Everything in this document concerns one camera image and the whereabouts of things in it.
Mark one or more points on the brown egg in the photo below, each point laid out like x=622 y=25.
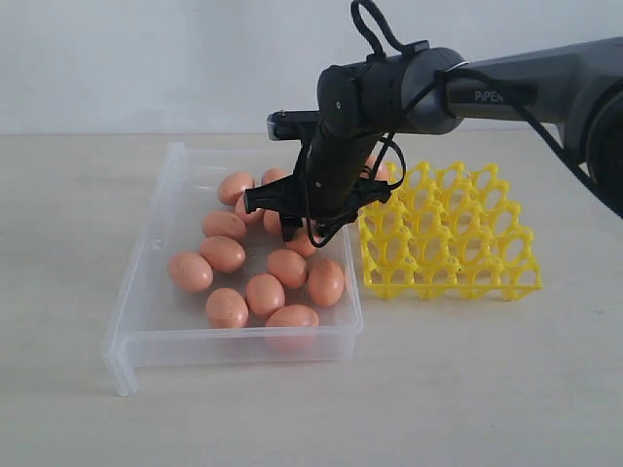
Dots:
x=190 y=271
x=223 y=253
x=301 y=244
x=288 y=267
x=249 y=219
x=233 y=186
x=326 y=282
x=226 y=308
x=225 y=223
x=381 y=173
x=271 y=223
x=272 y=174
x=264 y=295

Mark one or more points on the clear plastic bin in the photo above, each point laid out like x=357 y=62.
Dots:
x=154 y=323

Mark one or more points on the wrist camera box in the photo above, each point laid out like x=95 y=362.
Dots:
x=292 y=125

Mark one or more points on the brown egg frontmost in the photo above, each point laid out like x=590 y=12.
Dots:
x=292 y=316

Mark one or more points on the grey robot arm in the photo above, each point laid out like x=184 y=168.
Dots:
x=571 y=96

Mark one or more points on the yellow plastic egg tray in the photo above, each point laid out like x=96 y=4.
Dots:
x=447 y=231

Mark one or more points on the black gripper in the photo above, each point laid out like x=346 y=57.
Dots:
x=325 y=187

